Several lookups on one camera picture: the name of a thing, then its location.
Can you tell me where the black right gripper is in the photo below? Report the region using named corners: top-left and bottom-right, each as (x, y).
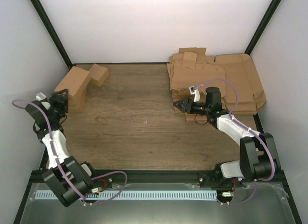
top-left (174, 98), bottom-right (210, 116)

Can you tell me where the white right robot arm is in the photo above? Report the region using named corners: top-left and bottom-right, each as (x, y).
top-left (173, 86), bottom-right (281, 187)

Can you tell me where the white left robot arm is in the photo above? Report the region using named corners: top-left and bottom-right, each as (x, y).
top-left (25, 89), bottom-right (98, 207)

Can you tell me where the tall folded cardboard box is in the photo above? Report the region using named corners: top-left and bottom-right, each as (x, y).
top-left (68, 87), bottom-right (87, 113)

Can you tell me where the small folded cardboard box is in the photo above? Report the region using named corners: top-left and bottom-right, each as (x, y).
top-left (89, 64), bottom-right (110, 87)

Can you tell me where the stack of flat cardboard sheets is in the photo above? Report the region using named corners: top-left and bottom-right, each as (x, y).
top-left (167, 47), bottom-right (227, 123)

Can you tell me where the large flat cardboard sheet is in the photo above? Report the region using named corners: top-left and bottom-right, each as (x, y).
top-left (215, 53), bottom-right (266, 115)

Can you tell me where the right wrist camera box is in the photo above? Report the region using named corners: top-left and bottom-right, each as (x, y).
top-left (189, 86), bottom-right (200, 102)

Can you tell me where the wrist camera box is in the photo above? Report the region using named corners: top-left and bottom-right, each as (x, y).
top-left (189, 86), bottom-right (200, 102)
top-left (36, 92), bottom-right (48, 102)

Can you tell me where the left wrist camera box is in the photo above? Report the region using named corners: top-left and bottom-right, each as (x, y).
top-left (36, 92), bottom-right (48, 102)

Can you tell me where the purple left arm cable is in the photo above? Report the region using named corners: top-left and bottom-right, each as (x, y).
top-left (12, 99), bottom-right (128, 208)

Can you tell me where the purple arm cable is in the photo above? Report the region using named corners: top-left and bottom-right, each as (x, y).
top-left (196, 78), bottom-right (276, 206)
top-left (12, 99), bottom-right (128, 208)

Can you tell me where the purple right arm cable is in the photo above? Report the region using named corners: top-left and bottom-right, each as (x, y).
top-left (196, 78), bottom-right (276, 206)

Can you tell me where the black aluminium frame rail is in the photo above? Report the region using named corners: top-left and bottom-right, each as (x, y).
top-left (30, 170), bottom-right (284, 189)

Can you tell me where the light blue slotted cable duct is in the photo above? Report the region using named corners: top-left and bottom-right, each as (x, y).
top-left (34, 190), bottom-right (217, 201)

